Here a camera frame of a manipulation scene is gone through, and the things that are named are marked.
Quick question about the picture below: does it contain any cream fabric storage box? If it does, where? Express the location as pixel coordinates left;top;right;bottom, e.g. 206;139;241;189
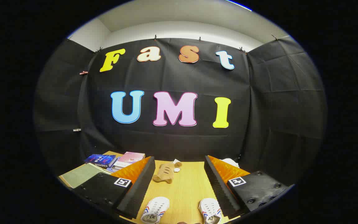
58;163;112;189

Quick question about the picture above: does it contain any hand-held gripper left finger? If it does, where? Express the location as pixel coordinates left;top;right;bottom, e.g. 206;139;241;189
73;156;156;220

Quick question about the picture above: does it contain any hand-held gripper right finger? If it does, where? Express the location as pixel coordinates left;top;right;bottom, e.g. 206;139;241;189
204;155;291;220

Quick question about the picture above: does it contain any black backdrop cloth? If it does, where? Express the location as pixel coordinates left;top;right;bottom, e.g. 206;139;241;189
33;36;327;187

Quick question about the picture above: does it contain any dark blue book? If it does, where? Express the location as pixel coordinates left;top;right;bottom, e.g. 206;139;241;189
84;154;117;168

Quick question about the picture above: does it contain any brown plush toy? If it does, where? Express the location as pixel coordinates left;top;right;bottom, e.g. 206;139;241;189
153;159;183;184

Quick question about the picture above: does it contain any white plush toy red label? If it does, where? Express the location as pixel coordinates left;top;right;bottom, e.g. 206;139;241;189
222;158;240;169

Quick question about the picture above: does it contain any pink book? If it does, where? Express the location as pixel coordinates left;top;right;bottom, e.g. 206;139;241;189
117;152;146;164

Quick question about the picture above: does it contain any white shoe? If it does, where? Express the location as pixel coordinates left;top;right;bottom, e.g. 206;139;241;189
198;198;222;224
141;196;170;224

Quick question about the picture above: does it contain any grey book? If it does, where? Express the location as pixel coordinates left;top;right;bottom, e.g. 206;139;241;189
113;160;137;169

